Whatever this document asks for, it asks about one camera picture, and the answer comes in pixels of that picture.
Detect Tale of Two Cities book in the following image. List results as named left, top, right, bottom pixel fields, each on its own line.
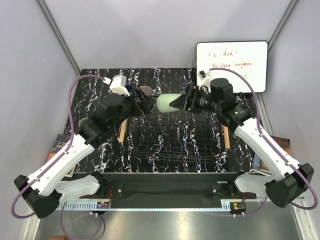
left=47, top=134, right=71, bottom=161

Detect beige mug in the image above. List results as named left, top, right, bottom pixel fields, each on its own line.
left=78, top=118, right=87, bottom=126

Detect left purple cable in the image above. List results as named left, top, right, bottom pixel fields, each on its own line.
left=11, top=74, right=112, bottom=240

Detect black wire dish rack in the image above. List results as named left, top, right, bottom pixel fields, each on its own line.
left=125, top=107, right=225, bottom=164

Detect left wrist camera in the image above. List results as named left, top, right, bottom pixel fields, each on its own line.
left=102, top=74, right=130, bottom=96

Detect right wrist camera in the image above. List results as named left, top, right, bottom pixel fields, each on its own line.
left=197, top=70, right=213, bottom=89

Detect purple cable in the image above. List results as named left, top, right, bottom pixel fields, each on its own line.
left=208, top=67, right=317, bottom=218
left=11, top=74, right=112, bottom=240

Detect lilac mug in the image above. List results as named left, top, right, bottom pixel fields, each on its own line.
left=138, top=85, right=153, bottom=98

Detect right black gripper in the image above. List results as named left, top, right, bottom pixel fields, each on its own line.
left=170, top=83, right=222, bottom=115

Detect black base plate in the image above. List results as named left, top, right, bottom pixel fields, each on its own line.
left=79, top=171, right=258, bottom=209

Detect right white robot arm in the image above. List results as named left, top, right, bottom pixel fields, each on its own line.
left=157, top=77, right=319, bottom=210

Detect light green cup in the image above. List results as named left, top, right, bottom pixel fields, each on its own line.
left=157, top=93, right=181, bottom=113

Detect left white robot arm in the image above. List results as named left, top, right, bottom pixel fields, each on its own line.
left=14, top=85, right=156, bottom=219

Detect dark blue mug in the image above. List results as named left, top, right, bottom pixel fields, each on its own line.
left=125, top=84, right=134, bottom=93

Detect white whiteboard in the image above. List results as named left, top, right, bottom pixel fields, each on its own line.
left=196, top=40, right=269, bottom=93

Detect left wooden rack handle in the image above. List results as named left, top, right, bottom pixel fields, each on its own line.
left=118, top=118, right=129, bottom=144

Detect wooden rack handle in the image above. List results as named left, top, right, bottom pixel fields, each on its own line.
left=223, top=126, right=230, bottom=149
left=118, top=118, right=129, bottom=144

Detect books at right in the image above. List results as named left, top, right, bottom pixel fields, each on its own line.
left=250, top=135, right=291, bottom=176

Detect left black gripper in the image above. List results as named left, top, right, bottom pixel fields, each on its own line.
left=110, top=87, right=157, bottom=131

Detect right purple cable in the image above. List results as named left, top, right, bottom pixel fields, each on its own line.
left=208, top=67, right=317, bottom=218

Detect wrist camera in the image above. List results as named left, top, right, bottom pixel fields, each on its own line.
left=197, top=70, right=213, bottom=89
left=102, top=74, right=130, bottom=96

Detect black marble mat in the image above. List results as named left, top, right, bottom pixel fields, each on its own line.
left=71, top=68, right=254, bottom=173

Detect right wooden rack handle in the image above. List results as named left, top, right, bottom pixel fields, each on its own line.
left=223, top=126, right=230, bottom=149

